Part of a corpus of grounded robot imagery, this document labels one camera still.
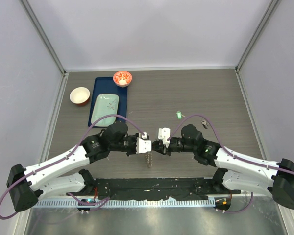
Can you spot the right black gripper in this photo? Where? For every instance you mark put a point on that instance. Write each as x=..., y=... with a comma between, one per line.
x=158, y=146

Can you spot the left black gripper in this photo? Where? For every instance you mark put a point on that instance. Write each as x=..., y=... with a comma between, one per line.
x=134, y=136

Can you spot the metal disc key organizer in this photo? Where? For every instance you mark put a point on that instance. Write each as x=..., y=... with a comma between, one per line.
x=148, y=159

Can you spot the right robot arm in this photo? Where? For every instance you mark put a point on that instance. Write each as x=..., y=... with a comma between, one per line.
x=235, y=171

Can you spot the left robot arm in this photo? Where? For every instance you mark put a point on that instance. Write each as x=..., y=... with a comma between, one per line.
x=65, y=173

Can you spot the light green rectangular plate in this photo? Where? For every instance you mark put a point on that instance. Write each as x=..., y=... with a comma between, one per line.
x=105, y=104

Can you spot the green key tag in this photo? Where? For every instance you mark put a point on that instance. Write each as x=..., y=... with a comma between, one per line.
x=179, y=115

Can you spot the black-head key far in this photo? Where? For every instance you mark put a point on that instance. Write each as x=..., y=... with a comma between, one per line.
x=204, y=123

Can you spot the blue tray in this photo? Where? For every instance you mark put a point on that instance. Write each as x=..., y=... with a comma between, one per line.
x=106, y=85

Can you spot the white and red bowl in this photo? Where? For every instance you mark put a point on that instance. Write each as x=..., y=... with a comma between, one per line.
x=80, y=96

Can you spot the red patterned bowl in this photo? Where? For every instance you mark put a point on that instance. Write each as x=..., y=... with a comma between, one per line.
x=122, y=78

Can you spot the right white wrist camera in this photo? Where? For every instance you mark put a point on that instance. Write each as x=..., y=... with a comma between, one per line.
x=163, y=135

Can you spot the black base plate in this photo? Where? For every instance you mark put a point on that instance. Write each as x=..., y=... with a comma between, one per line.
x=156, y=189

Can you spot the slotted cable duct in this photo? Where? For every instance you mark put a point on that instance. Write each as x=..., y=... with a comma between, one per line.
x=71, y=203

